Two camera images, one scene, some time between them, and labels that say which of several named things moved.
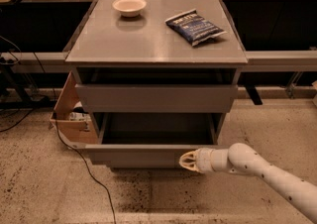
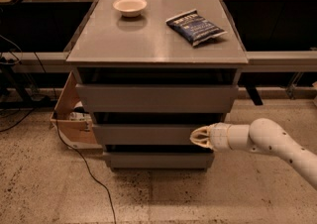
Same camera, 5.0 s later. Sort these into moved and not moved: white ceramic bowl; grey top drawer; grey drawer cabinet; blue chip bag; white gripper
Moved: white gripper
Not moved: grey top drawer; white ceramic bowl; grey drawer cabinet; blue chip bag
